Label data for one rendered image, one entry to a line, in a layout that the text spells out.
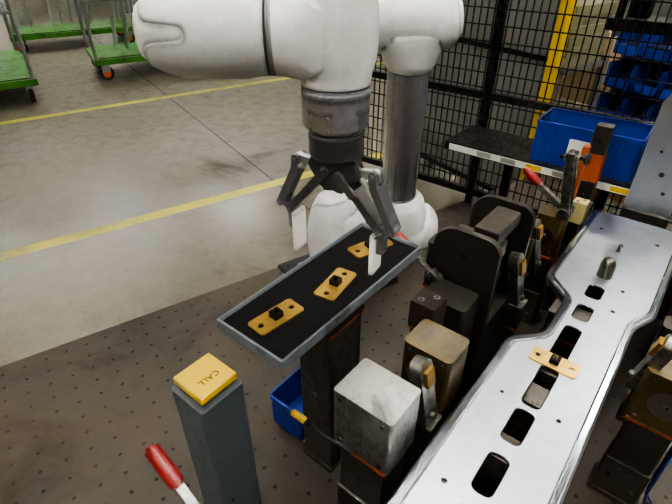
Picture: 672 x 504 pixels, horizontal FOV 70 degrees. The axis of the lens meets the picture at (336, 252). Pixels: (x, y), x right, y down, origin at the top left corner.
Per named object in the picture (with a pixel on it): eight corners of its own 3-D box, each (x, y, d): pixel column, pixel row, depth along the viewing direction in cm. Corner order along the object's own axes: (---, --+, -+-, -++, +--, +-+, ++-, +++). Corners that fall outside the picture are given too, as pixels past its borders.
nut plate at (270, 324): (262, 337, 69) (261, 331, 68) (246, 324, 71) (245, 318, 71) (305, 310, 74) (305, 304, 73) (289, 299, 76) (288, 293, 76)
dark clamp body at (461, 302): (438, 443, 107) (464, 313, 85) (393, 415, 113) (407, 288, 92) (453, 422, 112) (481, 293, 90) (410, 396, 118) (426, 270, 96)
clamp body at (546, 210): (531, 327, 138) (564, 221, 118) (499, 313, 143) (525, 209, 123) (539, 315, 142) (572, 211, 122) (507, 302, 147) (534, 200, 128)
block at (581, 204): (550, 313, 143) (586, 204, 122) (539, 308, 145) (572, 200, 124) (554, 307, 145) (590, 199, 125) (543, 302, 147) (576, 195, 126)
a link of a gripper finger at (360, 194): (344, 167, 69) (350, 162, 68) (387, 229, 71) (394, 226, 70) (330, 177, 67) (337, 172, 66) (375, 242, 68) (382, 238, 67)
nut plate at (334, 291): (332, 302, 76) (332, 296, 75) (312, 294, 77) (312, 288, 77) (357, 274, 82) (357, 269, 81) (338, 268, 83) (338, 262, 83)
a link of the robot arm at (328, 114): (350, 98, 56) (349, 146, 59) (383, 80, 63) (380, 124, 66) (286, 87, 60) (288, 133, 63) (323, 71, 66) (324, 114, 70)
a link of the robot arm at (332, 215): (310, 242, 162) (306, 182, 150) (364, 241, 162) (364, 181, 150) (307, 269, 148) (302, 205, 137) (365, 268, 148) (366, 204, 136)
